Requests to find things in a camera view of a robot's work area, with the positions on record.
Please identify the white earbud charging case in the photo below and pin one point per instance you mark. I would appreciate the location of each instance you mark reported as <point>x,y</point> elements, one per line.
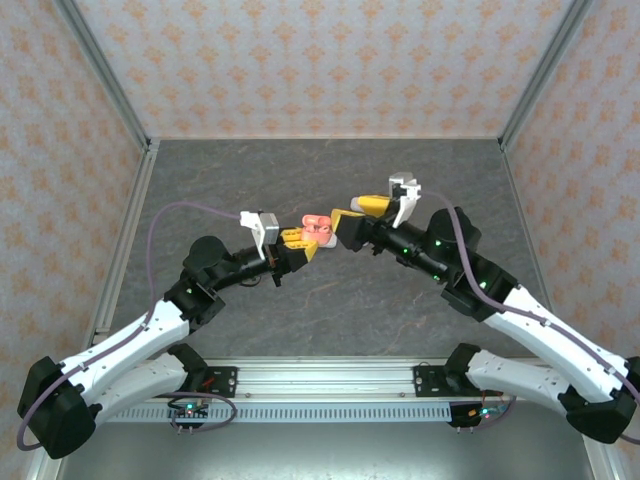
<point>354,203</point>

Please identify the pink earbud charging case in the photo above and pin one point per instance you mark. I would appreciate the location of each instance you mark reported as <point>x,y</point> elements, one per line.
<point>330,241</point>

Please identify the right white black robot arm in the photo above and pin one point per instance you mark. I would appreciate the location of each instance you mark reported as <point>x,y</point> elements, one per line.
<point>550,350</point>

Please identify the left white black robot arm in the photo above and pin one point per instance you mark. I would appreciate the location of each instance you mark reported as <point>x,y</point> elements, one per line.
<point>135,345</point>

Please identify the small controller circuit board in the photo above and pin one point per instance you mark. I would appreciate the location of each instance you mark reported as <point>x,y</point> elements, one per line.
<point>472,414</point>
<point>190,412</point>

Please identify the aluminium table side rail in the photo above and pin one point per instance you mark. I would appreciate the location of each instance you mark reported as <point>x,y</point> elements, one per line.
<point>141,190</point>
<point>519,200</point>

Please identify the aluminium frame corner post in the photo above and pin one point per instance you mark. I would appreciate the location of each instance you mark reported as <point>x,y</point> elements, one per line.
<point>101,65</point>
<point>546,65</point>

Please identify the grey metal base plate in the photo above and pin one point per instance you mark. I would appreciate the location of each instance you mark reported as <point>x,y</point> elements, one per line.
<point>325,455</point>

